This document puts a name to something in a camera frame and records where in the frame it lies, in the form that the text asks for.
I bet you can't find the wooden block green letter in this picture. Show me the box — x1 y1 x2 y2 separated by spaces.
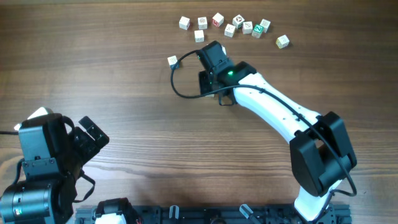
251 24 264 39

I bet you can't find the wooden block blue side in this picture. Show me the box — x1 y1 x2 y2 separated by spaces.
167 55 179 70

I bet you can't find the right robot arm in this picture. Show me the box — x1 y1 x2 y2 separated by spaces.
195 41 357 223

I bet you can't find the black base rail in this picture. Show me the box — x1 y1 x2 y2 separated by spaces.
74 198 352 224

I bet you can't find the wooden block dark picture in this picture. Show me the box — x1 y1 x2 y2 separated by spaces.
233 14 245 29

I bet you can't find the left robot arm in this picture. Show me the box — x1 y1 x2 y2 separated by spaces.
1 113 109 223

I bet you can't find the right black cable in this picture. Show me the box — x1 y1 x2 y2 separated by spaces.
170 49 358 197

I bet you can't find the wooden block faint drawing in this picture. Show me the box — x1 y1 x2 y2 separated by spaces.
224 24 236 38

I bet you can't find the wooden block grid pattern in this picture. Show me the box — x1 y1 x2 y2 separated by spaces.
260 19 271 33

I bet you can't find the wooden block yellow side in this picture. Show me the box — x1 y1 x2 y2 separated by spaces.
275 35 290 49

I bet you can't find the wooden block far left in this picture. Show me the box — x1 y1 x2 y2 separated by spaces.
178 16 190 30

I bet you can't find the wooden block orange picture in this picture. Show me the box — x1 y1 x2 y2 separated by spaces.
198 17 208 30

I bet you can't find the wooden block red letter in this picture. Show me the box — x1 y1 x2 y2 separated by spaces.
212 12 224 27

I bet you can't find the wooden block sketch top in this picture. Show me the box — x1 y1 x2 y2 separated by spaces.
242 21 253 34

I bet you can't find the plain wooden block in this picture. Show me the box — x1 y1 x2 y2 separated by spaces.
194 30 205 43

